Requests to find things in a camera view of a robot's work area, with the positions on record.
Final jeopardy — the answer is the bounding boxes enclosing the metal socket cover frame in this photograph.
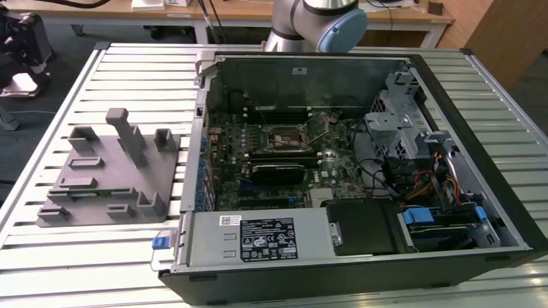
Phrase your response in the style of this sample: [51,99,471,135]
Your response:
[300,112,334,146]

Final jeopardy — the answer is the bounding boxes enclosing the CPU socket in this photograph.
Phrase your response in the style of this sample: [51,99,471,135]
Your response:
[264,124,312,152]

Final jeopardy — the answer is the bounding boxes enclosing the grey metal stand foot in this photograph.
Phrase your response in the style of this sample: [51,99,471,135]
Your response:
[0,96,20,132]

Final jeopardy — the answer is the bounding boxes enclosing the wooden desk white legs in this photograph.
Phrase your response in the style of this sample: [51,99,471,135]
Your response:
[0,0,456,49]

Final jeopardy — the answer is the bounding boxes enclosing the black office chair base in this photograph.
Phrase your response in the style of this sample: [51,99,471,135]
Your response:
[147,24,194,41]

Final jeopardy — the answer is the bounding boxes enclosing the grey plastic parts rack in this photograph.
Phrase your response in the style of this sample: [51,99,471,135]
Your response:
[36,107,183,228]

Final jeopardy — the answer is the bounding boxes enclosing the green RAM stick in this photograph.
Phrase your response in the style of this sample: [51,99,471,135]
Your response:
[68,188,132,197]

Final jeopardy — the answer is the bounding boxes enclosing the black RAM slot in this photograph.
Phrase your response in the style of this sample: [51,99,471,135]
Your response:
[243,113,312,123]
[246,151,322,159]
[242,107,312,115]
[248,157,324,166]

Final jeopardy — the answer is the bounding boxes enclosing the silver power supply unit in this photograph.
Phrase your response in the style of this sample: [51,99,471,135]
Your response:
[171,207,339,269]

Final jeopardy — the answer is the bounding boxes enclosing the black graphics card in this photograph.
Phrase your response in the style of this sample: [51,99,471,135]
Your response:
[251,162,308,187]

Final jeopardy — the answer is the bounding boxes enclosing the long black expansion slot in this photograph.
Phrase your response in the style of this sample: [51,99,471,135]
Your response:
[238,198,298,209]

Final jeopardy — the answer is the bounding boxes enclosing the green motherboard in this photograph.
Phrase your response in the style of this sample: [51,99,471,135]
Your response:
[206,108,403,212]

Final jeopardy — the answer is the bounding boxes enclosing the small silver heatsink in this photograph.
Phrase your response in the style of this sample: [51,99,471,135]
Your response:
[308,188,336,207]

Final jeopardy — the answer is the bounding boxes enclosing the silver metal drive cage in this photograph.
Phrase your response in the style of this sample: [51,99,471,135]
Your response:
[363,71,462,161]

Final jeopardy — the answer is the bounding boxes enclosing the black open PC case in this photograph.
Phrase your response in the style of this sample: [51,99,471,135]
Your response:
[150,48,548,306]

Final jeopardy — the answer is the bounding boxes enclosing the black plastic shroud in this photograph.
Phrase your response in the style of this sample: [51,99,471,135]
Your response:
[320,198,416,257]

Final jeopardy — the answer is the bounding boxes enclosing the blue disk carrier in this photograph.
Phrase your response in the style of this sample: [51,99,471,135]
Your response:
[402,207,436,229]

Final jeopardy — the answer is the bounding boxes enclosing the wooden cabinet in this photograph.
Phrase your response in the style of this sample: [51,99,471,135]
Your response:
[436,0,548,90]

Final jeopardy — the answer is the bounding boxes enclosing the thick black cable conduit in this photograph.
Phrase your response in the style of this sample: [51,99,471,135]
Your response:
[59,0,114,10]

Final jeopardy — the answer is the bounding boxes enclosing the coloured wire bundle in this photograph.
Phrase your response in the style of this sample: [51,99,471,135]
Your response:
[402,153,466,206]

